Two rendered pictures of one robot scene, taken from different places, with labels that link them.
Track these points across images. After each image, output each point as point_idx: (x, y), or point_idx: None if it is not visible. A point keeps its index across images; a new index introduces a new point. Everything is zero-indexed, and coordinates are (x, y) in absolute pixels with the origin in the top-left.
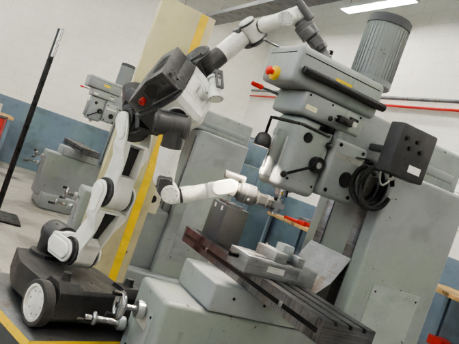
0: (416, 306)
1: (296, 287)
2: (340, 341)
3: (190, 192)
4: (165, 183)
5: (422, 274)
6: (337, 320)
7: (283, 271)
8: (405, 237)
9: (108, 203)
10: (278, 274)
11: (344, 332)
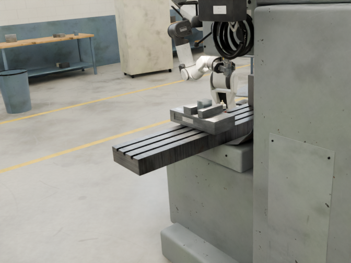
0: (332, 163)
1: (198, 132)
2: (123, 162)
3: (193, 71)
4: (180, 68)
5: (329, 123)
6: (127, 148)
7: (191, 120)
8: (289, 80)
9: (213, 85)
10: (189, 122)
11: (122, 155)
